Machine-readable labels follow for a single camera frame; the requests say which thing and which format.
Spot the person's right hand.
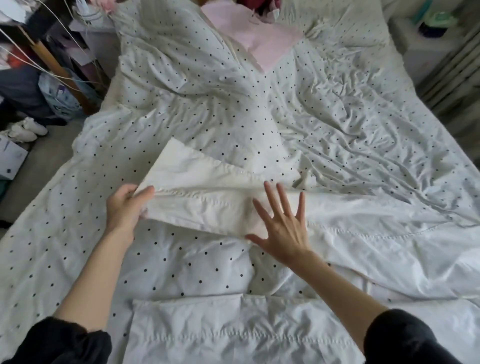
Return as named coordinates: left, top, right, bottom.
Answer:
left=243, top=180, right=312, bottom=267

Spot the blue patterned bag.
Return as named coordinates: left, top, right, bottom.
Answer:
left=37, top=71, right=85, bottom=121

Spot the white shoe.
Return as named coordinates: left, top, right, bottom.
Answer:
left=18, top=116, right=50, bottom=138
left=3, top=125, right=39, bottom=144

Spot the pink pillow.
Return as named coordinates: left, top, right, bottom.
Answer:
left=198, top=0, right=305, bottom=75

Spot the wooden post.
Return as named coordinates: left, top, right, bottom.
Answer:
left=18, top=26, right=102, bottom=115

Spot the white dotted bed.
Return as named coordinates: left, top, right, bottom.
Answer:
left=0, top=0, right=480, bottom=364

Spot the white pillow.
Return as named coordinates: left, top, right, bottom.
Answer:
left=281, top=0, right=393, bottom=50

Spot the pale grey rolled blanket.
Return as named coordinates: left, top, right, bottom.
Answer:
left=116, top=0, right=226, bottom=99

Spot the cream white jacket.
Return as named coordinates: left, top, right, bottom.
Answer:
left=122, top=137, right=480, bottom=364

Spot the small pink plush toy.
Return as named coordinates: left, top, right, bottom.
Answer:
left=88, top=0, right=121, bottom=12

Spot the person's left forearm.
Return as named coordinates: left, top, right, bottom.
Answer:
left=3, top=228, right=136, bottom=364

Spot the white cardboard box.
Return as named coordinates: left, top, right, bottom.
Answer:
left=0, top=135, right=30, bottom=181

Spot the grey bedside cabinet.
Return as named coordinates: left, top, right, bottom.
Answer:
left=71, top=15, right=123, bottom=80

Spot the dark blue bin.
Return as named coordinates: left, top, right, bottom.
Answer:
left=0, top=63, right=48, bottom=125

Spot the person's right forearm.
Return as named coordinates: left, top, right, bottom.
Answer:
left=288, top=251, right=462, bottom=364

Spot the white bedside cabinet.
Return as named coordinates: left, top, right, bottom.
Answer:
left=390, top=15, right=470, bottom=85

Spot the person's left hand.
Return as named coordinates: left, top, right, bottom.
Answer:
left=105, top=183, right=157, bottom=243

